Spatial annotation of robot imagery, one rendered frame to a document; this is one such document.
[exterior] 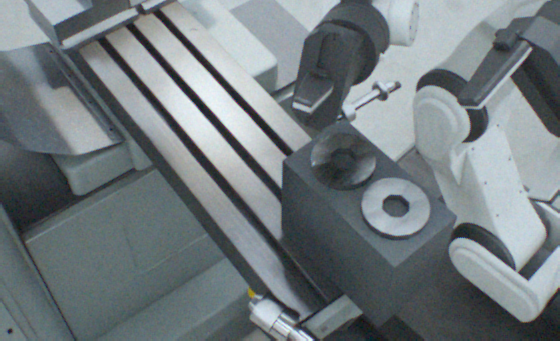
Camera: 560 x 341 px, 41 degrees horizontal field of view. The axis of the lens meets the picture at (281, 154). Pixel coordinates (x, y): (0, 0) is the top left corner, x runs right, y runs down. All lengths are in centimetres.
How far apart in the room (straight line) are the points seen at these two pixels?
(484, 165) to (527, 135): 125
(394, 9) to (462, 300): 79
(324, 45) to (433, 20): 213
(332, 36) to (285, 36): 94
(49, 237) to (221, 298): 59
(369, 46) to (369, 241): 25
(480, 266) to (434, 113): 35
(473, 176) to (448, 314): 32
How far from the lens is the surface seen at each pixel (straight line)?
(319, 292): 114
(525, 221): 149
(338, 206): 98
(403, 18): 96
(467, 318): 157
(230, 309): 196
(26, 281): 152
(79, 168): 143
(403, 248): 96
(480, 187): 139
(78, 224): 153
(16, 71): 153
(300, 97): 77
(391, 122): 255
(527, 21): 58
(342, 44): 80
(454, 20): 295
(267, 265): 115
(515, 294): 146
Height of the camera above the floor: 195
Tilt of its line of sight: 53 degrees down
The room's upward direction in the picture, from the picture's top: 1 degrees clockwise
